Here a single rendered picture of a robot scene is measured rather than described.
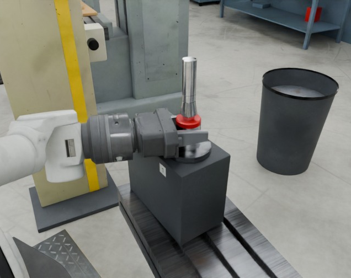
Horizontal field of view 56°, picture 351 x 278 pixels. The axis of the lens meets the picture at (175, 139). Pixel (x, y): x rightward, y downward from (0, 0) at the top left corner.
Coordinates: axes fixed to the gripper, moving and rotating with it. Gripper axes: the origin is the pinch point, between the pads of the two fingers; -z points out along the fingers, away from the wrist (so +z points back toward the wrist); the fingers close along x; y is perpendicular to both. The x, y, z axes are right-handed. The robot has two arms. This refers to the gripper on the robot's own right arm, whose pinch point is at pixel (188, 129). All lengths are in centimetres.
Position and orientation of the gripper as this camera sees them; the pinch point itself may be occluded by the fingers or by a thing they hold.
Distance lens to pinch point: 62.6
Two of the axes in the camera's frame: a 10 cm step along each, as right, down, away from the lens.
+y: -0.1, 8.4, 5.5
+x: -2.1, -5.4, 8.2
